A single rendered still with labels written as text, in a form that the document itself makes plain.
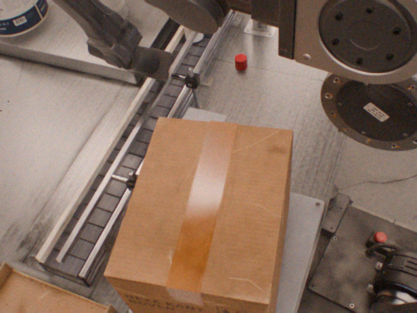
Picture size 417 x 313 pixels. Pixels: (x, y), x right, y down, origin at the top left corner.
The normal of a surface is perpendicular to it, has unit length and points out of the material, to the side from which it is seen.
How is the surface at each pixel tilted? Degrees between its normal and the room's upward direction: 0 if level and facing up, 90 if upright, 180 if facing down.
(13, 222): 0
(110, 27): 79
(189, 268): 0
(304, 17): 90
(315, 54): 90
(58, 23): 0
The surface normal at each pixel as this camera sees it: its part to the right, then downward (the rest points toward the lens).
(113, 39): 0.79, 0.29
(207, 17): -0.44, 0.89
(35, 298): -0.11, -0.58
